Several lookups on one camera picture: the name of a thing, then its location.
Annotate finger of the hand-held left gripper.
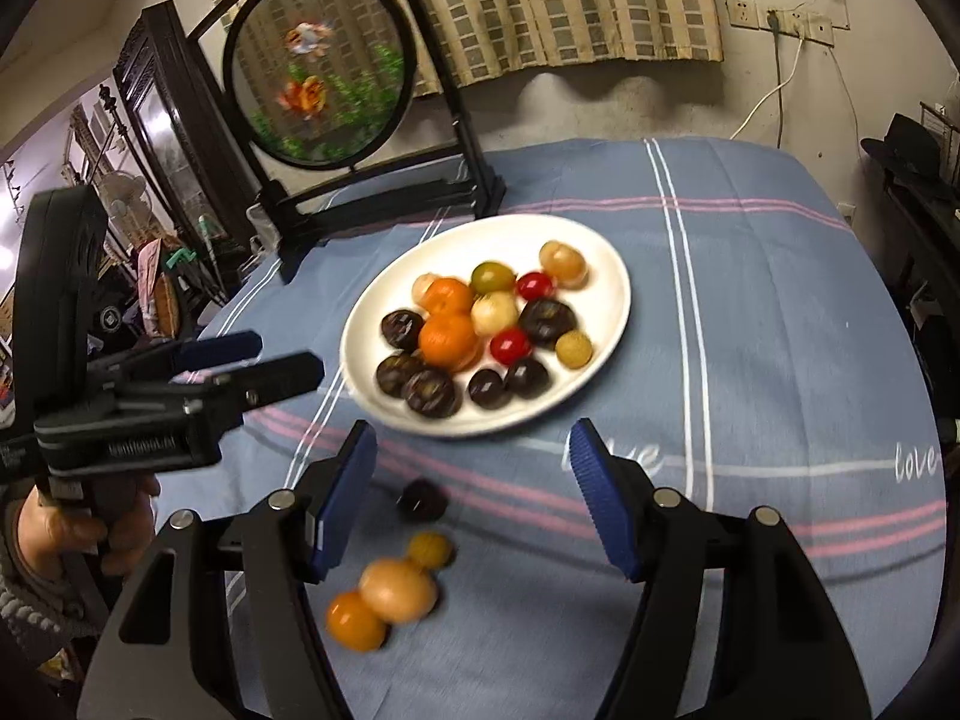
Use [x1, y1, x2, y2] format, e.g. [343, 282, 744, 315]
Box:
[112, 351, 325, 413]
[86, 330, 262, 383]

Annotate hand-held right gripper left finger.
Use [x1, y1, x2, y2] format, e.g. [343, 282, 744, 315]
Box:
[79, 421, 376, 720]

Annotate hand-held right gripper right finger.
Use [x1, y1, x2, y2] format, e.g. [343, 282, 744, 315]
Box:
[570, 418, 871, 720]

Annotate small yellow longan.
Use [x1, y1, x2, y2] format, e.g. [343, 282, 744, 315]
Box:
[407, 531, 455, 569]
[555, 330, 594, 371]

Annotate small orange mandarin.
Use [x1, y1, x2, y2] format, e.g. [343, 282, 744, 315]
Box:
[325, 590, 389, 652]

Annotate white round plate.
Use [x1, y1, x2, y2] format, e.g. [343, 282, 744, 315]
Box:
[340, 214, 632, 437]

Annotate large beige round fruit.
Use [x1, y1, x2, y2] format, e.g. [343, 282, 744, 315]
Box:
[539, 240, 590, 290]

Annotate person's left hand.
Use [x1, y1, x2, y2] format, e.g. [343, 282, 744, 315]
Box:
[15, 469, 162, 578]

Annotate pink cloth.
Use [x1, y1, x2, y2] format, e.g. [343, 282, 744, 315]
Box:
[135, 240, 185, 338]

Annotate electric fan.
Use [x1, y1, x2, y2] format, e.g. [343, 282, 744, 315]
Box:
[101, 169, 149, 222]

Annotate dark carved wooden cabinet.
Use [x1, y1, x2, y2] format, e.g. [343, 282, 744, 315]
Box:
[112, 2, 263, 256]

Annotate blue plaid tablecloth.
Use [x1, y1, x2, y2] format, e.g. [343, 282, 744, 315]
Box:
[150, 136, 960, 720]

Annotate round goldfish screen black stand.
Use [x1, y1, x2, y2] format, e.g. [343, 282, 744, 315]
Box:
[184, 0, 507, 286]

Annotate checked beige curtain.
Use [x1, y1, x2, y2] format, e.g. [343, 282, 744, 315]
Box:
[193, 0, 725, 98]

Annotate black hat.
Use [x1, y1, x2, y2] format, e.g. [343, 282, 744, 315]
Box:
[861, 114, 960, 181]

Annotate white power cable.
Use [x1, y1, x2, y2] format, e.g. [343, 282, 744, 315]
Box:
[731, 34, 803, 142]

